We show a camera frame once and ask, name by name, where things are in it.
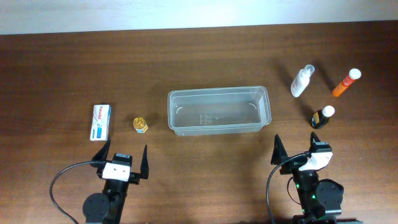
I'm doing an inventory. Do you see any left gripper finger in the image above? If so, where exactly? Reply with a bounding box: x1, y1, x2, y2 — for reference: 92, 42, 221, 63
91, 139, 111, 166
140, 145, 149, 179

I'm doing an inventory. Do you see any dark bottle white cap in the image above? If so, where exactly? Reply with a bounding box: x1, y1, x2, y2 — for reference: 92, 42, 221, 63
310, 105, 335, 129

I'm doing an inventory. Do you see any white spray bottle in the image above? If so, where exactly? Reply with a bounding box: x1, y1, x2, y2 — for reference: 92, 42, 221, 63
290, 65, 315, 98

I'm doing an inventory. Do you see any orange tube white cap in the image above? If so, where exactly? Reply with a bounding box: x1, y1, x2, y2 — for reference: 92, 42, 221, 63
332, 68, 361, 97

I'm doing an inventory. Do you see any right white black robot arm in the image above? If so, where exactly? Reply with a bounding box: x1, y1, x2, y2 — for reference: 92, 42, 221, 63
266, 132, 344, 223

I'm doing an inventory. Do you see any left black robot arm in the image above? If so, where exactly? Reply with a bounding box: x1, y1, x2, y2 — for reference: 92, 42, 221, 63
82, 140, 149, 224

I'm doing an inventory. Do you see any clear plastic container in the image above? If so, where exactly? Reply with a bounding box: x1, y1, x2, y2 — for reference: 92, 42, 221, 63
167, 86, 272, 136

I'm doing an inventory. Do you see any white Panadol medicine box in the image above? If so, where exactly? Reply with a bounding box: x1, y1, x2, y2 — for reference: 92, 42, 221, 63
90, 105, 111, 141

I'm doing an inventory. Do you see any small gold lid jar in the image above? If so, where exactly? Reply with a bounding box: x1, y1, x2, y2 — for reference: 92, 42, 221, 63
133, 117, 148, 133

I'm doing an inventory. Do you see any right black camera cable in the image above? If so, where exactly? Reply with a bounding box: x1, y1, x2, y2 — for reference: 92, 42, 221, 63
266, 152, 312, 224

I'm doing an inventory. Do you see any black camera cable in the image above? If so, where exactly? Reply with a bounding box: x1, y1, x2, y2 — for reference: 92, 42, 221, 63
266, 152, 312, 224
49, 161, 105, 224

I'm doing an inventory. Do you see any left black camera cable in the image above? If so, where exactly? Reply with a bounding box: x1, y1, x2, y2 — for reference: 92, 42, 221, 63
49, 161, 105, 224

